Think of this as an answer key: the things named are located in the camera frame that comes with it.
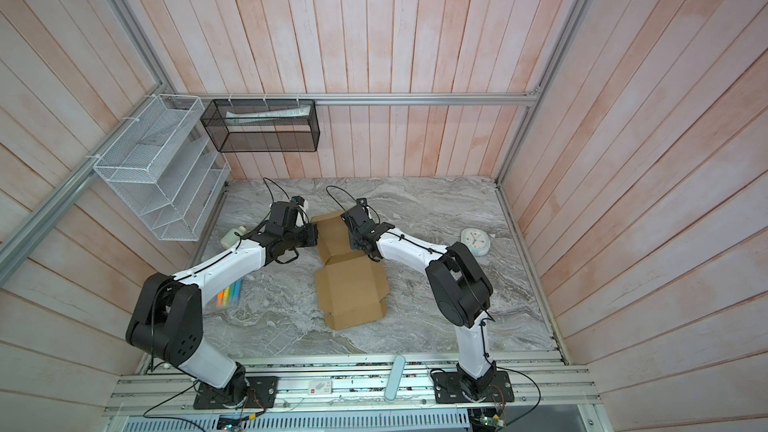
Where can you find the aluminium wall frame bar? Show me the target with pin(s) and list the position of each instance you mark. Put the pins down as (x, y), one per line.
(389, 99)

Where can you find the white wire mesh shelf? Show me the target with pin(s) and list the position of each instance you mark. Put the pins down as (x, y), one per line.
(169, 177)

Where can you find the paper sheet in basket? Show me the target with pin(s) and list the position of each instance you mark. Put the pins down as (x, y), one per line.
(288, 116)

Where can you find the coloured marker pack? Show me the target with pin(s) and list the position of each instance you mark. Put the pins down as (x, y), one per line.
(229, 297)

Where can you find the white round clock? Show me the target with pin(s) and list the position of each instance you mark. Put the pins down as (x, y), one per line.
(477, 241)

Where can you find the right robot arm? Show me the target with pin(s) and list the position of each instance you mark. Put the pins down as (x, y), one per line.
(460, 287)

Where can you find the brown cardboard box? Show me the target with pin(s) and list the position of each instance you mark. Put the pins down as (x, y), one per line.
(351, 288)

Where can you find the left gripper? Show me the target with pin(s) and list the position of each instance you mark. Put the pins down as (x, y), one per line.
(312, 232)

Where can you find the white label tag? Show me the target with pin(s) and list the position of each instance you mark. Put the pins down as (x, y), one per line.
(322, 387)

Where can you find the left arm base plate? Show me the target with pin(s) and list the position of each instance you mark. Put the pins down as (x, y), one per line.
(249, 391)

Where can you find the white tape roll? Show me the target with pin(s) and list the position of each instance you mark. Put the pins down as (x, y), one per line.
(233, 238)

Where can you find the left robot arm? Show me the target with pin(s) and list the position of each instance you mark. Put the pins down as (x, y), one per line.
(167, 321)

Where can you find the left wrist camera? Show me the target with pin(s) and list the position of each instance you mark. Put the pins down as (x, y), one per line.
(301, 202)

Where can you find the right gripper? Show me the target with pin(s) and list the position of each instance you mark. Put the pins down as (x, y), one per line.
(354, 240)

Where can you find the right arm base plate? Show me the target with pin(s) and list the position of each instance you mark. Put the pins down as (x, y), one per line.
(454, 387)

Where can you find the aluminium front rail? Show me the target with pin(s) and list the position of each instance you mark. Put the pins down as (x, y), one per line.
(359, 380)

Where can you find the black mesh basket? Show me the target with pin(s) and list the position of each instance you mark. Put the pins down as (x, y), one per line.
(297, 138)

